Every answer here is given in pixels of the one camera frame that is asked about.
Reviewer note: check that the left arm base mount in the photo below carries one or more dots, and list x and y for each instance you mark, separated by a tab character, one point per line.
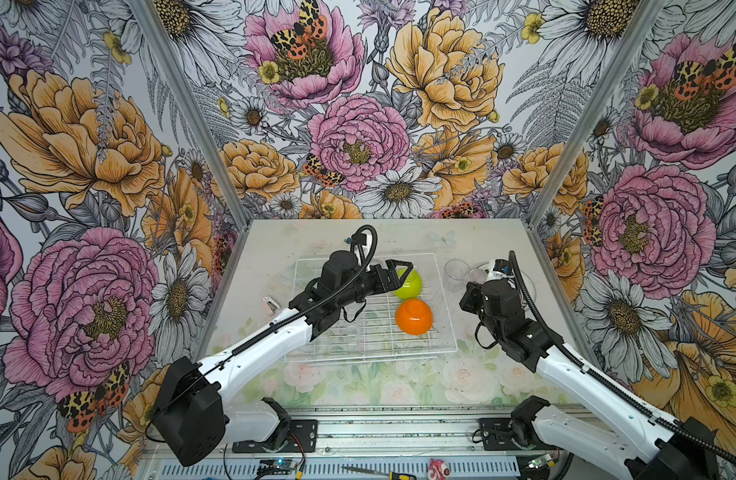
296	436

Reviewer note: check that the green red rimmed plate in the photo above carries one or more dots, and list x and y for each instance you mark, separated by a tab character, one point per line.
529	286

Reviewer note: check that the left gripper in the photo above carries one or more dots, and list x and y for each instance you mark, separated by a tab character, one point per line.
395	282

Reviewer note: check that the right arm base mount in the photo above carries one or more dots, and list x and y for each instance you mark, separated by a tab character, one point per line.
497	434

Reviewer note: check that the small pink metal clip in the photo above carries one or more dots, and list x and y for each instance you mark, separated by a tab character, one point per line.
270	305

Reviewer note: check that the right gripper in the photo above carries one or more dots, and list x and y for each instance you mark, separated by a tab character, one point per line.
473	292

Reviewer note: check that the white wire dish rack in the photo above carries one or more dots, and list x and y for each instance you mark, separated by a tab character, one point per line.
371	332

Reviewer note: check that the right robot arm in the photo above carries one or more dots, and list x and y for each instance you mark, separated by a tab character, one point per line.
637	440

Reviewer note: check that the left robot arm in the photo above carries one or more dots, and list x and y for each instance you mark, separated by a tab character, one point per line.
194	412

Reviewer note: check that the green circuit board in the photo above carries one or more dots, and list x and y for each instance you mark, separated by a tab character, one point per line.
280	466

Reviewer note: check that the orange bowl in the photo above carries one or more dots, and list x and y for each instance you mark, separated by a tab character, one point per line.
414	317

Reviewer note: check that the yellow handled screwdriver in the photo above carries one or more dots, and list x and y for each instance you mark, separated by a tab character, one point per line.
391	475

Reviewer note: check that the pink white small object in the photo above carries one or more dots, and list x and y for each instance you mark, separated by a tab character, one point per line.
438	470

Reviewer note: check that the clear glass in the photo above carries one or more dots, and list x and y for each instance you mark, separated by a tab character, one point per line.
477	275
456	272

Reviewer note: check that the lime green bowl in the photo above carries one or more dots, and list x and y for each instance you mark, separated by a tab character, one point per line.
411	288

